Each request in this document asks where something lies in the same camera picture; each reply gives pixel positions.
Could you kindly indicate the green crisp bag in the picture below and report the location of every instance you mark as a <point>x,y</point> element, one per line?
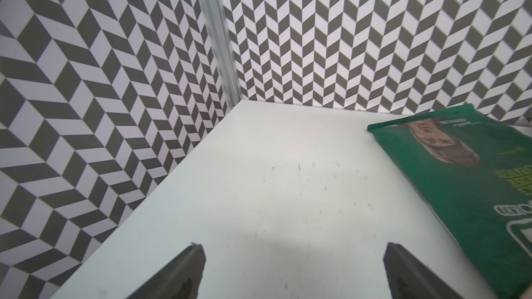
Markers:
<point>475,173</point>

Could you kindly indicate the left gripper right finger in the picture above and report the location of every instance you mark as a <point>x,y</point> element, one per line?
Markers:
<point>408,277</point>

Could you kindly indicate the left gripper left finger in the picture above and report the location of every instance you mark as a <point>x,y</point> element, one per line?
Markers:
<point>180,278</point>

